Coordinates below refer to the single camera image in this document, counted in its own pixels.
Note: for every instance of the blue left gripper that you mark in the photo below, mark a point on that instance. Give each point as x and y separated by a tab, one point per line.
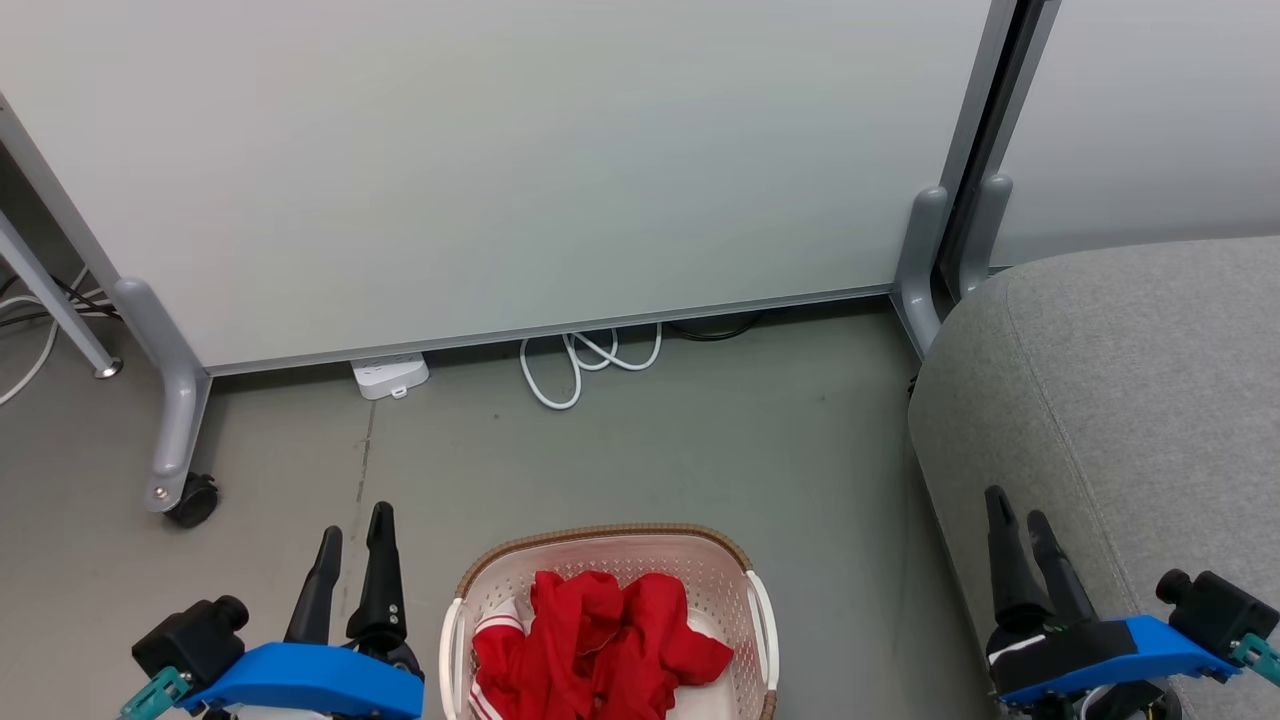
310	682

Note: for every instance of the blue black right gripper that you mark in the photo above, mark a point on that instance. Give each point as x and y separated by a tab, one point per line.
1090	655

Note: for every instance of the red garment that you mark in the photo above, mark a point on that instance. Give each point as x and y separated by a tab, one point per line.
610	650

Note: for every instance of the grey fabric sofa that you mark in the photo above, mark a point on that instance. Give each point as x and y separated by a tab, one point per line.
1140	400

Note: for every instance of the black caster wheel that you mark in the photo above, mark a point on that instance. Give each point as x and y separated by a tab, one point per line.
195	500

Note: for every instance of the white power strip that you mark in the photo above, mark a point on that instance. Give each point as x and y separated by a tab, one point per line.
390	375

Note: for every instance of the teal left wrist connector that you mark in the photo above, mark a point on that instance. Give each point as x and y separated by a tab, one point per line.
155	695

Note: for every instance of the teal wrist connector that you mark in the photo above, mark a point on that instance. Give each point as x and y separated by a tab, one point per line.
155	695
1258	658

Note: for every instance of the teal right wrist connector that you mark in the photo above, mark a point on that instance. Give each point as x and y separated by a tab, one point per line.
1258	658

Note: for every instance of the grey partition foot with caster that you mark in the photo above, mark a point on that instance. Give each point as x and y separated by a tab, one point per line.
180	400

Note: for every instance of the white perforated plastic laundry basket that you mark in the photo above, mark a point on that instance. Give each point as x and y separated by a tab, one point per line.
610	552

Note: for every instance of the grey metal table leg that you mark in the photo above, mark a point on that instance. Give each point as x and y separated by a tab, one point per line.
50	290

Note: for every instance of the large white partition panel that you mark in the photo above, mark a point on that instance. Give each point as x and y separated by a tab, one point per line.
500	160

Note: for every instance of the narrow white partition panel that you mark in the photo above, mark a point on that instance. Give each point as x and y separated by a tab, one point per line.
1150	120

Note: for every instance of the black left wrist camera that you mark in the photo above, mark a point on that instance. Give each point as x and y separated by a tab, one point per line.
190	635

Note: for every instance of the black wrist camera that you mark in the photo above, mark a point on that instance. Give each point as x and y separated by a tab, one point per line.
190	635
1220	605

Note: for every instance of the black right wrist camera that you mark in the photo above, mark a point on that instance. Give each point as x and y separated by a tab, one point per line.
1220	605

